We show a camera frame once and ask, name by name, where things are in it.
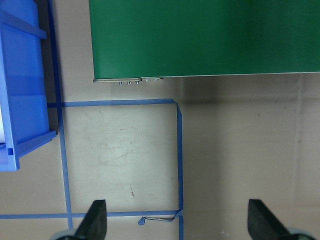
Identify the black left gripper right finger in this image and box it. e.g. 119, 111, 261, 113
247, 199, 294, 240

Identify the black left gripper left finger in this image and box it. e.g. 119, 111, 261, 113
74, 199, 107, 240

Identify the white foam pad left bin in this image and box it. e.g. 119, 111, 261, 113
0, 104, 6, 144

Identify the blue left storage bin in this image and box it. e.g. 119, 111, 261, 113
0, 0, 56, 172

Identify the green conveyor belt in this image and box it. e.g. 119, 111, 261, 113
89, 0, 320, 80

